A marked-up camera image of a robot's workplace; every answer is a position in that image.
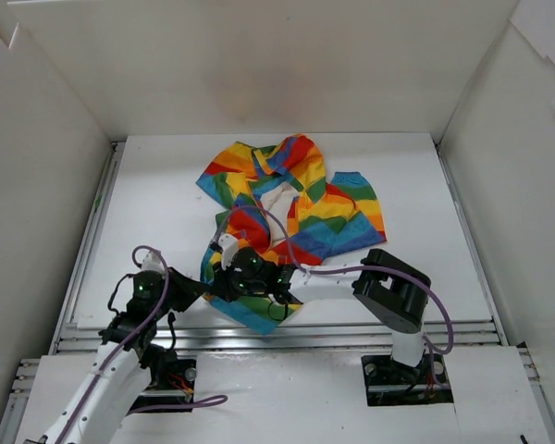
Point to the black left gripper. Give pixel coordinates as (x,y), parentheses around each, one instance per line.
(185,289)

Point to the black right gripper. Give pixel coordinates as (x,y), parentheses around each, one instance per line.
(228,284)

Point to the rainbow striped zip jacket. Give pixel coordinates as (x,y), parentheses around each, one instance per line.
(279,200)

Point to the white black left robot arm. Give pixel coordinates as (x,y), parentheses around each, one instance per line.
(127,363)

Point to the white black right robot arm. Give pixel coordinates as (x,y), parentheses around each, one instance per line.
(395,293)

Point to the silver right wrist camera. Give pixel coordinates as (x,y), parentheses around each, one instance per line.
(227,246)

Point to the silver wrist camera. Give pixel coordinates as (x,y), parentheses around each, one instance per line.
(152,263)
(227,246)

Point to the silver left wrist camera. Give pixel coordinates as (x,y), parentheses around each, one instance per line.
(152,263)

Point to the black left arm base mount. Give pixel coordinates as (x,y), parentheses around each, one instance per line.
(172,382)

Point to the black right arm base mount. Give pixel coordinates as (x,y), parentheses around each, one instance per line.
(390,384)

